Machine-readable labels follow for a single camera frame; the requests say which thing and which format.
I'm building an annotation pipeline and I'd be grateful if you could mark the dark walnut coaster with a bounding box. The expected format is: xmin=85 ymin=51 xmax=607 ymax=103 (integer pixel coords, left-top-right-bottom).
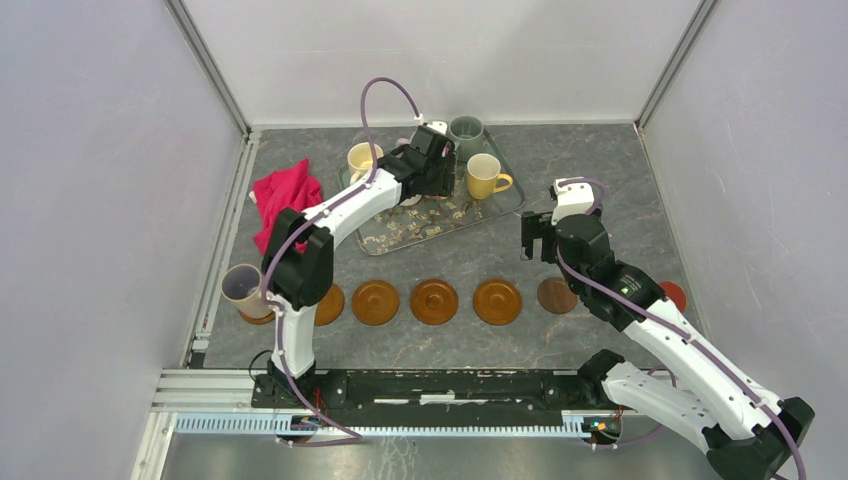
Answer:
xmin=537 ymin=277 xmax=579 ymax=315

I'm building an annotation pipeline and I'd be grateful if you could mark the wooden coaster five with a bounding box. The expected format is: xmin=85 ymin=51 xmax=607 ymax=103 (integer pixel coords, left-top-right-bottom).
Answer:
xmin=472 ymin=278 xmax=523 ymax=326

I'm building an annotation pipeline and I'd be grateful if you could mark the red round coaster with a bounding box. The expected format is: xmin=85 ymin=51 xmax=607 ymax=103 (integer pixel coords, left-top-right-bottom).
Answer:
xmin=660 ymin=281 xmax=688 ymax=313

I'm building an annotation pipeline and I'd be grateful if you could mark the wooden coaster two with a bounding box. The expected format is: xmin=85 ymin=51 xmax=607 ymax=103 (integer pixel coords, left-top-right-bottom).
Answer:
xmin=410 ymin=279 xmax=459 ymax=325

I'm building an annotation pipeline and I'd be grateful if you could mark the wooden coaster one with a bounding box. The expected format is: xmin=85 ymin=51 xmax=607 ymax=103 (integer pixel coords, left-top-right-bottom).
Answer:
xmin=352 ymin=280 xmax=400 ymax=326

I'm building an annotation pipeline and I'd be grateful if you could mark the wooden coaster three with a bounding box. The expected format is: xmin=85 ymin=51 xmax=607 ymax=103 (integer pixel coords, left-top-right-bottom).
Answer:
xmin=314 ymin=284 xmax=345 ymax=326

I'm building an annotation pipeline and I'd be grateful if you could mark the wooden coaster four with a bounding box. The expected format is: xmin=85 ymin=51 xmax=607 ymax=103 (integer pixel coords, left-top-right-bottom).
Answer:
xmin=238 ymin=311 xmax=275 ymax=325

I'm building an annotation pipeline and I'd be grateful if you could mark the beige pink-handled mug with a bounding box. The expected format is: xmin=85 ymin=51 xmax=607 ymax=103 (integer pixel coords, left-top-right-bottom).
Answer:
xmin=220 ymin=264 xmax=272 ymax=317

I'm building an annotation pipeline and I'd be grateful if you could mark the white black-rimmed mug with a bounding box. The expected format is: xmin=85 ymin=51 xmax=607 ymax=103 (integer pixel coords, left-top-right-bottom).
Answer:
xmin=399 ymin=195 xmax=422 ymax=207

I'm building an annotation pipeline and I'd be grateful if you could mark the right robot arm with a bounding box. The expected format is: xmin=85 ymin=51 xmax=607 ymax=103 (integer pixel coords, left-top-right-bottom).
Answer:
xmin=521 ymin=212 xmax=815 ymax=479

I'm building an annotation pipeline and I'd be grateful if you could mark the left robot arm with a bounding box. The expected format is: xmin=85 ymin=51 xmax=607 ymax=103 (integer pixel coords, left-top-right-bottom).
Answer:
xmin=260 ymin=121 xmax=457 ymax=408

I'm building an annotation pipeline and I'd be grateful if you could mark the green mug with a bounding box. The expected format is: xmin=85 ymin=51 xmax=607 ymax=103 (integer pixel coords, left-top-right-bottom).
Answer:
xmin=448 ymin=116 xmax=485 ymax=163

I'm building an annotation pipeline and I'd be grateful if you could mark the yellow mug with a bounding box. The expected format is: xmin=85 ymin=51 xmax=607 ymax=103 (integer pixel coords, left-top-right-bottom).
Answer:
xmin=466 ymin=153 xmax=514 ymax=200

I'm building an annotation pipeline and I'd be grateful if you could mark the cream mug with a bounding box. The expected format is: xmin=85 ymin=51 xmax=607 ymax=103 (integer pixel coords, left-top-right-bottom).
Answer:
xmin=347 ymin=142 xmax=383 ymax=185

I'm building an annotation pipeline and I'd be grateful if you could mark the red cloth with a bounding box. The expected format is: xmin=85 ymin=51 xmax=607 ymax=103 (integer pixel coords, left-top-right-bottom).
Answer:
xmin=252 ymin=158 xmax=324 ymax=255

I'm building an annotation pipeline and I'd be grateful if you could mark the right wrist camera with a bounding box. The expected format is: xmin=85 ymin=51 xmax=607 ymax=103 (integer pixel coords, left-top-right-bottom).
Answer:
xmin=551 ymin=177 xmax=596 ymax=225

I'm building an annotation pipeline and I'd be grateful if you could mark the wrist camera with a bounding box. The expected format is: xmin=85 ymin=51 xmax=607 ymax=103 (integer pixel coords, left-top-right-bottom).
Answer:
xmin=414 ymin=114 xmax=449 ymax=136
xmin=551 ymin=177 xmax=596 ymax=225

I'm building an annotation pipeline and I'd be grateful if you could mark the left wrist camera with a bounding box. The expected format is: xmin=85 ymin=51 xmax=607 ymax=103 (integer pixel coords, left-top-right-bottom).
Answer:
xmin=414 ymin=114 xmax=449 ymax=136

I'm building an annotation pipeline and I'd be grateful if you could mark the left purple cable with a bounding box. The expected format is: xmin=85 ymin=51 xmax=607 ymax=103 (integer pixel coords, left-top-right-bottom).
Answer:
xmin=258 ymin=76 xmax=425 ymax=446

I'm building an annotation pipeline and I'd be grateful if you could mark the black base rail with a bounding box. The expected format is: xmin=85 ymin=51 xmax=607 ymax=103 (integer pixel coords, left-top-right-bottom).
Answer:
xmin=251 ymin=369 xmax=621 ymax=430

